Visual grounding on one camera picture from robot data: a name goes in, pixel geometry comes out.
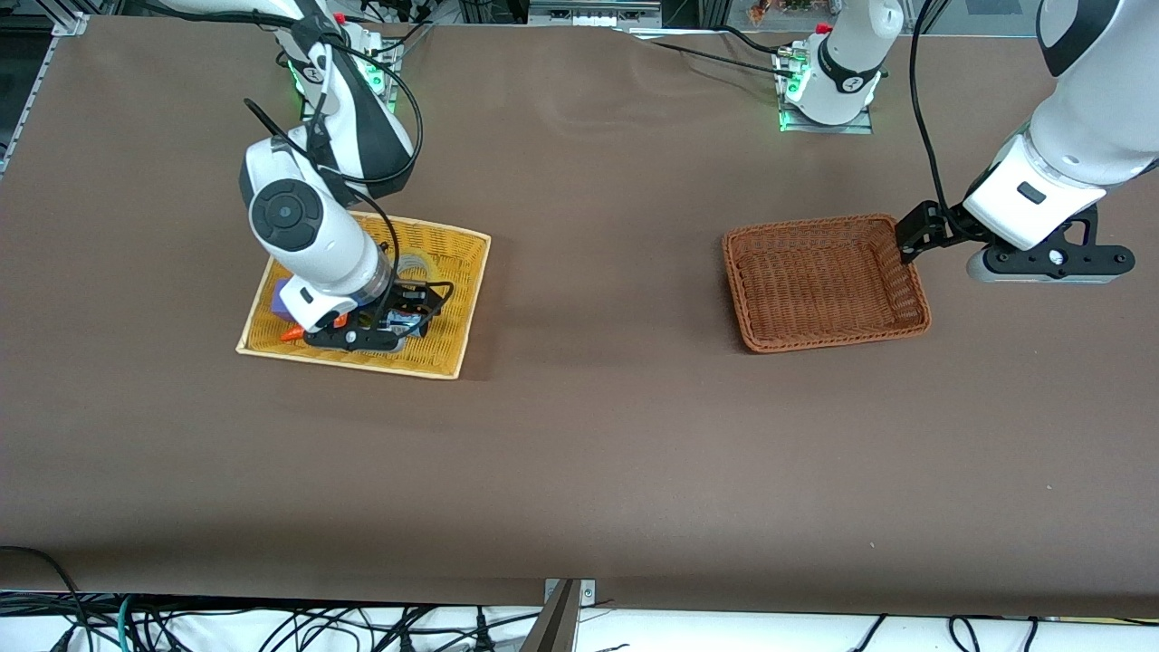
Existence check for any clear yellowish tape roll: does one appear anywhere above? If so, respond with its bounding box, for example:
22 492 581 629
392 250 445 283

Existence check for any yellow wicker basket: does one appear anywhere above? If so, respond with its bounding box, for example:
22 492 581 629
235 205 492 379

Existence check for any orange toy carrot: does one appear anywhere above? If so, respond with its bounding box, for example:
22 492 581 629
280 312 350 342

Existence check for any brown wicker basket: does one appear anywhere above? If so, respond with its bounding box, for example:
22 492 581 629
722 214 932 354

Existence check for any black electronics box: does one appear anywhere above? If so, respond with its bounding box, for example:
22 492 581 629
528 0 663 27

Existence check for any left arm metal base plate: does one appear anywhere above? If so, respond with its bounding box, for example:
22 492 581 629
774 45 875 135

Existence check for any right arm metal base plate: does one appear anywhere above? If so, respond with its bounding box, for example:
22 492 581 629
301 36 400 123

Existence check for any black table cable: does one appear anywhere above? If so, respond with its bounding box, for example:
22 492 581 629
625 27 798 81
715 24 802 55

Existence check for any black base cable bundle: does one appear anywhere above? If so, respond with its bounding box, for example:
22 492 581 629
358 0 437 62

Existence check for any black floor cable bundle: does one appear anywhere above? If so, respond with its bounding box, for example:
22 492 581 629
136 602 544 652

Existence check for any brown post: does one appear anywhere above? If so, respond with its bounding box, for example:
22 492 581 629
520 580 580 652

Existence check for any aluminium frame rail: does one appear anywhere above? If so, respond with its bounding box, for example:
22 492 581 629
0 11 90 177

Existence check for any black looping floor cable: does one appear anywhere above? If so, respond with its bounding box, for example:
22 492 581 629
0 545 91 652

